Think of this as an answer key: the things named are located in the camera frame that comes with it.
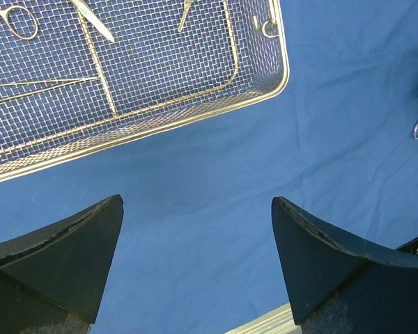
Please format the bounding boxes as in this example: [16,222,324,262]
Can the steel curved retractor instrument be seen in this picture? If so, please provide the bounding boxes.
[178,0,194,33]

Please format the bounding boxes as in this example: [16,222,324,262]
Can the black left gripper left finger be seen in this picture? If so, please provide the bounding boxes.
[0,194,124,333]

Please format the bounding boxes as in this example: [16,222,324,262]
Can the steel mesh instrument tray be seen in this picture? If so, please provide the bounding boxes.
[0,1,290,182]

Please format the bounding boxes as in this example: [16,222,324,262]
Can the steel surgical scissors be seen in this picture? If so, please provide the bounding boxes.
[0,5,39,40]

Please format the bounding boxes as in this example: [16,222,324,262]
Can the aluminium front frame rail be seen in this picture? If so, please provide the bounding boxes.
[226,303,302,334]

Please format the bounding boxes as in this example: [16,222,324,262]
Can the blue surgical drape cloth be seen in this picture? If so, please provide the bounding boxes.
[0,1,418,333]

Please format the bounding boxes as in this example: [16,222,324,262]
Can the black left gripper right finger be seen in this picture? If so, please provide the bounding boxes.
[272,197,418,333]

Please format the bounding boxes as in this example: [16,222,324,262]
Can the steel thin tweezers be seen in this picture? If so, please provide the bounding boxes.
[0,77,98,103]

